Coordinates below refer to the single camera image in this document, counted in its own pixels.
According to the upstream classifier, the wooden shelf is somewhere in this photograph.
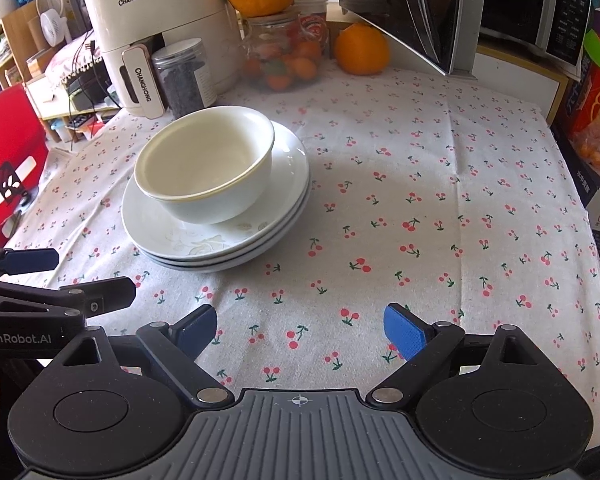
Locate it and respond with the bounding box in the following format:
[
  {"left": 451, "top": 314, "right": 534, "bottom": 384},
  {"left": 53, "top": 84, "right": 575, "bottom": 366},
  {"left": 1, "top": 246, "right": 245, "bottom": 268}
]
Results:
[{"left": 0, "top": 2, "right": 50, "bottom": 111}]

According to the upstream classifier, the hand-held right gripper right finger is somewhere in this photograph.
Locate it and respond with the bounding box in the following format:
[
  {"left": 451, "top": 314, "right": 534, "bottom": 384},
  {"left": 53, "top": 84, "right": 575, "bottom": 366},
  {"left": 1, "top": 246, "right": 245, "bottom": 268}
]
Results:
[{"left": 365, "top": 302, "right": 563, "bottom": 407}]

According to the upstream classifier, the cream air fryer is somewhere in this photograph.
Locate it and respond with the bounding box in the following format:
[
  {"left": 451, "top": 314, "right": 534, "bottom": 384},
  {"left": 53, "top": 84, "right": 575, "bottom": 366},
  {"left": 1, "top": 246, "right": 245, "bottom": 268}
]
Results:
[{"left": 82, "top": 0, "right": 245, "bottom": 120}]

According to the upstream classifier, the white desk fan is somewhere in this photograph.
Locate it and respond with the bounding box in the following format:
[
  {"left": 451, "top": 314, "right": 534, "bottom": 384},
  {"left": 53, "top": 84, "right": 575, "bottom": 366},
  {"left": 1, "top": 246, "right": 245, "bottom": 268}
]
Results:
[{"left": 36, "top": 0, "right": 73, "bottom": 51}]

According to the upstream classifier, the white plate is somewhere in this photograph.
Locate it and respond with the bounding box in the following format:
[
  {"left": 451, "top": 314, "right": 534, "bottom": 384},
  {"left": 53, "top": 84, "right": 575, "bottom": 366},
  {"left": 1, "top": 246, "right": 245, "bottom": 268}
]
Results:
[{"left": 121, "top": 120, "right": 311, "bottom": 256}]

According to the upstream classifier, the large cream bowl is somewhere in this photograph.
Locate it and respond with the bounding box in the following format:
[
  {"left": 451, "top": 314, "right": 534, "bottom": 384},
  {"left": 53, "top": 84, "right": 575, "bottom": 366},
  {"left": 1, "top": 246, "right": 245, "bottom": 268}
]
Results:
[{"left": 147, "top": 157, "right": 273, "bottom": 226}]

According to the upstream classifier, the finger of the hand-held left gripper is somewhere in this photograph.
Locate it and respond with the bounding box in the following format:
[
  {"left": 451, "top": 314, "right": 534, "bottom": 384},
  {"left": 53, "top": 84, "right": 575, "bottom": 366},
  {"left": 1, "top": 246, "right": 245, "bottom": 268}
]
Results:
[
  {"left": 0, "top": 247, "right": 60, "bottom": 281},
  {"left": 0, "top": 276, "right": 136, "bottom": 318}
]

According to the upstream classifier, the glass teapot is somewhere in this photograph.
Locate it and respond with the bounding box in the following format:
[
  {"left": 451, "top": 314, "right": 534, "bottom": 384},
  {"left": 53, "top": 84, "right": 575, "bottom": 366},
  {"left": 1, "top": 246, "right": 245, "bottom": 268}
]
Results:
[{"left": 237, "top": 7, "right": 331, "bottom": 92}]

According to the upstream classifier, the pile of small tangerines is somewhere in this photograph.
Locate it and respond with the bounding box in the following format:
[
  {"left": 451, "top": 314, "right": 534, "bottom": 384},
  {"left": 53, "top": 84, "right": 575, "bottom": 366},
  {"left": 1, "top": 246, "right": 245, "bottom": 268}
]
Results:
[{"left": 245, "top": 35, "right": 323, "bottom": 92}]

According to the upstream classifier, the black microwave oven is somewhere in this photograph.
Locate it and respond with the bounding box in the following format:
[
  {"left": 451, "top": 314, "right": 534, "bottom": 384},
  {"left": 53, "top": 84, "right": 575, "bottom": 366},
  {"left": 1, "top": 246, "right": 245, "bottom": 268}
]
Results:
[{"left": 337, "top": 0, "right": 596, "bottom": 81}]

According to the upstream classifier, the cherry print tablecloth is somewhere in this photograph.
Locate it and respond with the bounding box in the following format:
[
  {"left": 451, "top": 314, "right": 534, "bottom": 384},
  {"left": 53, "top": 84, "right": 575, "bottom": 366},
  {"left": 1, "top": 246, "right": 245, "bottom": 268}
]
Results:
[{"left": 0, "top": 57, "right": 600, "bottom": 441}]

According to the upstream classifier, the dark screen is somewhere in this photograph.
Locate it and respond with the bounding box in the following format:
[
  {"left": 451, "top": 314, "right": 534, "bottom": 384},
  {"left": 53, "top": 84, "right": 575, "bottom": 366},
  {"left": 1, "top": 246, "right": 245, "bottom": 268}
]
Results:
[{"left": 64, "top": 0, "right": 93, "bottom": 38}]

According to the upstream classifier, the pink lace-trimmed cloth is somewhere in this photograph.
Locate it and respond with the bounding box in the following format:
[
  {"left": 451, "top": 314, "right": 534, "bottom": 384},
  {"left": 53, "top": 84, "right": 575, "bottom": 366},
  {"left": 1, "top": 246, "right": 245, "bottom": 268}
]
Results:
[{"left": 44, "top": 40, "right": 105, "bottom": 93}]

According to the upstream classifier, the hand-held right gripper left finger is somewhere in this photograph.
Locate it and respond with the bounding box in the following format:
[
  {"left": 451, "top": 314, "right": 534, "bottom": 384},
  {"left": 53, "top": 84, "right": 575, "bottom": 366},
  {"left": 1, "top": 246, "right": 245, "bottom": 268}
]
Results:
[{"left": 60, "top": 304, "right": 235, "bottom": 408}]

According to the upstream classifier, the clear jar with dark contents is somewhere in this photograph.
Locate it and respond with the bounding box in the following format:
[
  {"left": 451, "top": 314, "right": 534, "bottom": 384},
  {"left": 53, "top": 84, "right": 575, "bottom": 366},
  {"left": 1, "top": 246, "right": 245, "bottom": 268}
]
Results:
[{"left": 152, "top": 38, "right": 211, "bottom": 118}]

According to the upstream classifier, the small cream bowl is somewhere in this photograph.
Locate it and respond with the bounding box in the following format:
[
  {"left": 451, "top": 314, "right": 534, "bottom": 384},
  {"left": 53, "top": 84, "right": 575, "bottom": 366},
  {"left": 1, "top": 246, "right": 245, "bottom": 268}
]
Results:
[{"left": 134, "top": 105, "right": 275, "bottom": 206}]

